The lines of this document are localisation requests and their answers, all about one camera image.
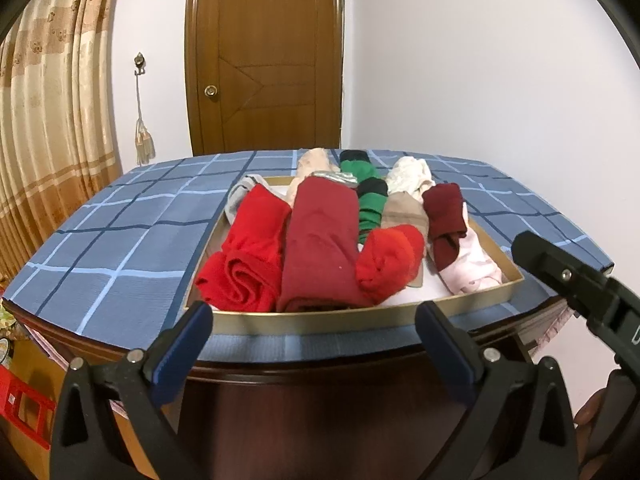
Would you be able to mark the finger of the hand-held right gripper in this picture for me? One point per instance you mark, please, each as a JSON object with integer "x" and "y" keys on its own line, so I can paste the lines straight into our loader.
{"x": 545, "y": 260}

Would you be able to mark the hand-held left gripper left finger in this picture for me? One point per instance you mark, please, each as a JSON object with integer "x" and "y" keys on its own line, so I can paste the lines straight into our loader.
{"x": 180, "y": 355}

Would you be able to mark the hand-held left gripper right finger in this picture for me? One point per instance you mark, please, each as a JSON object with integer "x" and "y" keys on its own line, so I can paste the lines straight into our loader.
{"x": 450, "y": 355}

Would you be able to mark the pale pinkish white underwear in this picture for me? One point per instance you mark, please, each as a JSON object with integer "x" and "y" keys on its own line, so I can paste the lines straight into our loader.
{"x": 472, "y": 265}

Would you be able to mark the gold cardboard tray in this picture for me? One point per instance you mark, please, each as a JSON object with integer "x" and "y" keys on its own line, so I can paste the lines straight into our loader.
{"x": 350, "y": 317}

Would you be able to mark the maroon underwear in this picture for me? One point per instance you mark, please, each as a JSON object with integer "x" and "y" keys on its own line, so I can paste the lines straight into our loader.
{"x": 445, "y": 215}

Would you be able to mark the bright red sock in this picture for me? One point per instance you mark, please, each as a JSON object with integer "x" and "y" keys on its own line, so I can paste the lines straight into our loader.
{"x": 390, "y": 260}

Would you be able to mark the bright red underwear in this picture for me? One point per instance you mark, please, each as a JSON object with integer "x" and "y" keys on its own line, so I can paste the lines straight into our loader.
{"x": 250, "y": 250}

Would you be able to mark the white lace underwear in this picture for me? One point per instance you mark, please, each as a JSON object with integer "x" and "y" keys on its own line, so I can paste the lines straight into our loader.
{"x": 410, "y": 175}

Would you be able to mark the green and black sock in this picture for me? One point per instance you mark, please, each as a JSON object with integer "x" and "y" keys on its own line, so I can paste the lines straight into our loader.
{"x": 370, "y": 210}

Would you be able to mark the dark red underwear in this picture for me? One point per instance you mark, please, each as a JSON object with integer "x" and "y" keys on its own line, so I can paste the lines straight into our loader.
{"x": 320, "y": 250}

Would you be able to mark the grey and white underwear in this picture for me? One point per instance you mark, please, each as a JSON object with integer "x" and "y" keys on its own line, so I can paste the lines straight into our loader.
{"x": 242, "y": 195}

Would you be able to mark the silver grey underwear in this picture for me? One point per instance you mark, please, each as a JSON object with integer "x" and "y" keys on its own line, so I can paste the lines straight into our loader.
{"x": 335, "y": 178}

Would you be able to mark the pale peach underwear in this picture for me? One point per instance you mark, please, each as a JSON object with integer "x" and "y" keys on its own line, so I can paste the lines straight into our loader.
{"x": 315, "y": 162}

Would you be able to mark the person's right hand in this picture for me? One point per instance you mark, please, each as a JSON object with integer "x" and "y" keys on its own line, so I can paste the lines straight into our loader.
{"x": 591, "y": 410}

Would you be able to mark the blue plaid tablecloth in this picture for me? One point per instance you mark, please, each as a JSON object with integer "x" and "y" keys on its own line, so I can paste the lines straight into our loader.
{"x": 125, "y": 240}

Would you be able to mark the dark wooden dresser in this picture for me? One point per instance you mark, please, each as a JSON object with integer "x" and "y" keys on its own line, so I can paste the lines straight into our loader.
{"x": 325, "y": 400}

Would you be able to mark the red plastic basket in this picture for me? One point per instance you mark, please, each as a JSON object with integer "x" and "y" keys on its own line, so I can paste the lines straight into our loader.
{"x": 25, "y": 405}

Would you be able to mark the colourful clutter pile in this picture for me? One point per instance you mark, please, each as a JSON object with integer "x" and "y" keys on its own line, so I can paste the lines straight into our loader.
{"x": 9, "y": 335}

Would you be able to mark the beige curtain tassel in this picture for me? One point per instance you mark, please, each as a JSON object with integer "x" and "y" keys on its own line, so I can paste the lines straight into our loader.
{"x": 144, "y": 135}

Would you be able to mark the brass door knob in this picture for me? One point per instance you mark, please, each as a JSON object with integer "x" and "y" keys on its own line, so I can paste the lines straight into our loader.
{"x": 211, "y": 91}

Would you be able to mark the beige patterned curtain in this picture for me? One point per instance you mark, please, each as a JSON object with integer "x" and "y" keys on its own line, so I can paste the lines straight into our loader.
{"x": 50, "y": 110}

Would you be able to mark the brown wooden door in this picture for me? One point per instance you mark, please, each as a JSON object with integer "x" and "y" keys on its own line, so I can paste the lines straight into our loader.
{"x": 265, "y": 50}

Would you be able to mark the metal wall hook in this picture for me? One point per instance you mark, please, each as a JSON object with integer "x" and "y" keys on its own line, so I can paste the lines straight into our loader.
{"x": 140, "y": 62}

